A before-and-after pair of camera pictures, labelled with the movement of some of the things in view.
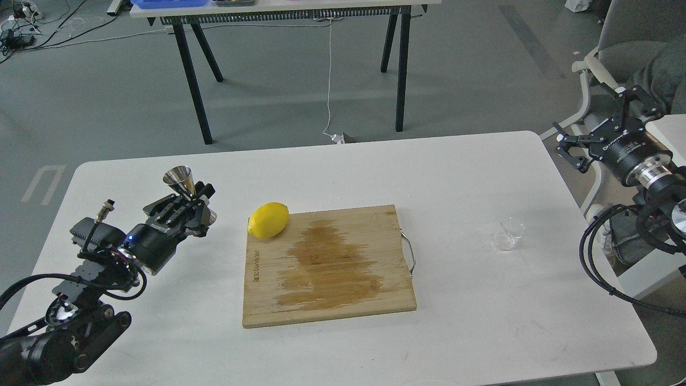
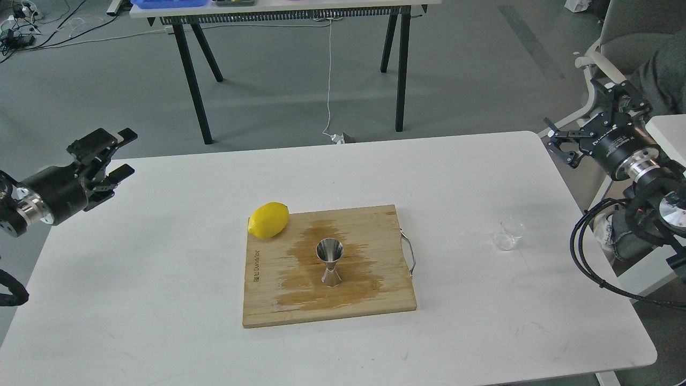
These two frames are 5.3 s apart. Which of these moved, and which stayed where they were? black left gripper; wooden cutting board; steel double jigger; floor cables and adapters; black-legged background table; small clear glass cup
Moved: steel double jigger; black left gripper
Stayed: wooden cutting board; small clear glass cup; floor cables and adapters; black-legged background table
